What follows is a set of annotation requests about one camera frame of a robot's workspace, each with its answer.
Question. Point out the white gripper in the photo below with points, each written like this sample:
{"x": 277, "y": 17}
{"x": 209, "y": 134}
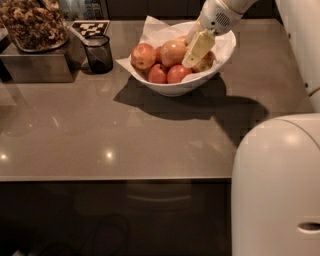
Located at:
{"x": 216, "y": 16}

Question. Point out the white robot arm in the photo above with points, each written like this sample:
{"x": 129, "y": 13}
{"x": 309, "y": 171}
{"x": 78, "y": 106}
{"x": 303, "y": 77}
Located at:
{"x": 275, "y": 190}

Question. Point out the red apple back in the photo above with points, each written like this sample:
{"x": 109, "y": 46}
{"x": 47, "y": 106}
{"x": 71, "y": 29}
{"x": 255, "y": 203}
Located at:
{"x": 182, "y": 39}

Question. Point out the white bowl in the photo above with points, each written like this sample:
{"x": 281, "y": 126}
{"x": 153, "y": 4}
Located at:
{"x": 176, "y": 89}

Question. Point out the red apple right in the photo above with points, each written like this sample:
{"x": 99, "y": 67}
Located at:
{"x": 205, "y": 63}

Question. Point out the red apple top centre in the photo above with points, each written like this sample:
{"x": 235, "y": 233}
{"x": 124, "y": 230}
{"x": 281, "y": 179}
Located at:
{"x": 173, "y": 52}

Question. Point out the small red apple middle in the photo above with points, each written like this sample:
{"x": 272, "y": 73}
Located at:
{"x": 158, "y": 54}

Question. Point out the red apple front centre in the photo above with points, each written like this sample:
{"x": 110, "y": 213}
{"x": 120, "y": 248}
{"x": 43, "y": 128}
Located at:
{"x": 177, "y": 73}

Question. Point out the red apple front left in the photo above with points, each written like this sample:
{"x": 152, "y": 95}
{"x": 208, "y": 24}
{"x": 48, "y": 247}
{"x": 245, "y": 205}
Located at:
{"x": 158, "y": 74}

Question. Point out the red apple far left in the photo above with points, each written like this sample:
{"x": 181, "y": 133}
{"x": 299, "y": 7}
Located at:
{"x": 143, "y": 56}

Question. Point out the black mesh cup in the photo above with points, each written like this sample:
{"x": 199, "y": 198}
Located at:
{"x": 99, "y": 55}

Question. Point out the black white marker tag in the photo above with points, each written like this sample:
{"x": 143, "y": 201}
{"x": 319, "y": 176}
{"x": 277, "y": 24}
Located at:
{"x": 88, "y": 28}

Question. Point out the metal box stand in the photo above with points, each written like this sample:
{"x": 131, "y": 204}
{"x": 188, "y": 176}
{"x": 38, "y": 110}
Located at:
{"x": 57, "y": 66}

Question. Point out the glass jar of granola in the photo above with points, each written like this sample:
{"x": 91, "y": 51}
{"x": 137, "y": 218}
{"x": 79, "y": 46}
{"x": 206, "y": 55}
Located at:
{"x": 34, "y": 25}

